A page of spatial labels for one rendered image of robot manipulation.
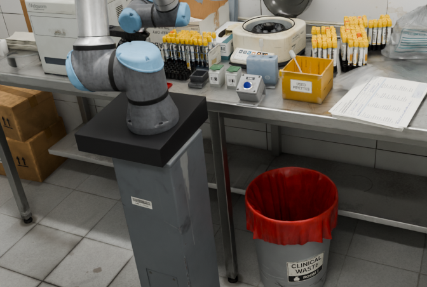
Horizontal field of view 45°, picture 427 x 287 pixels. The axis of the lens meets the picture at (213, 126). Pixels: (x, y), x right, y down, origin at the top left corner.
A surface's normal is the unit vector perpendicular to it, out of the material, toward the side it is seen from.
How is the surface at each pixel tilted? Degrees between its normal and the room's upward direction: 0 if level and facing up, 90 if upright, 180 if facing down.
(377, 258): 0
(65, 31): 90
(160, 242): 90
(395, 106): 1
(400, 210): 0
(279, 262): 94
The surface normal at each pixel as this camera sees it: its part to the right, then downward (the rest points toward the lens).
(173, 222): -0.43, 0.48
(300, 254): 0.14, 0.54
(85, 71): -0.26, 0.22
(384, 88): -0.09, -0.86
